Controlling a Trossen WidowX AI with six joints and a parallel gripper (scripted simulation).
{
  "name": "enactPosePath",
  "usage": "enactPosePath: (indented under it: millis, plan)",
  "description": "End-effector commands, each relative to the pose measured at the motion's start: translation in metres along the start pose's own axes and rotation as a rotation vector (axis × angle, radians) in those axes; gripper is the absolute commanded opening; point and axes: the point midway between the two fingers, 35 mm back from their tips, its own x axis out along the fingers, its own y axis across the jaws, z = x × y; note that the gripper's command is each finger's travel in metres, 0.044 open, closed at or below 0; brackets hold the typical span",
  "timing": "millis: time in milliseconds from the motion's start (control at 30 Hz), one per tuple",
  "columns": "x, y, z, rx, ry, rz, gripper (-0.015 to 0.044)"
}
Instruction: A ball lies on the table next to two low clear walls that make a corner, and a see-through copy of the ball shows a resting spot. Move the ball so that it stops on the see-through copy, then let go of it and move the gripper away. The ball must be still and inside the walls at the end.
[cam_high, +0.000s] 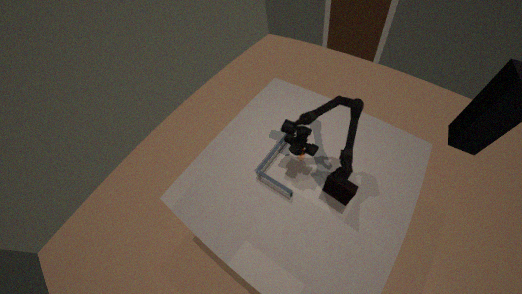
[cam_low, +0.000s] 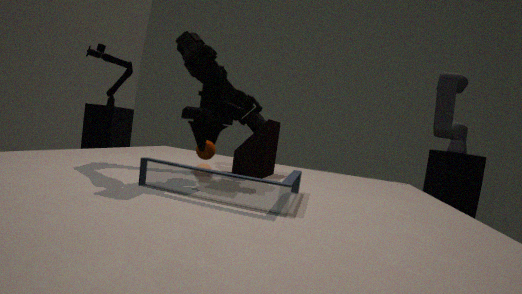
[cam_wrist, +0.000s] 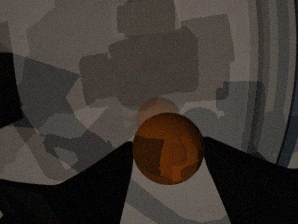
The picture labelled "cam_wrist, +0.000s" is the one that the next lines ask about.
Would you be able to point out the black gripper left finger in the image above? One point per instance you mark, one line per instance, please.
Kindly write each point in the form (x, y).
(94, 196)

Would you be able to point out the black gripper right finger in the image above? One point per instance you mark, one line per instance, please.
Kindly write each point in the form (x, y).
(253, 191)

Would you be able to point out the low clear corner walls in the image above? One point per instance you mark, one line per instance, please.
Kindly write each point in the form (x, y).
(276, 19)

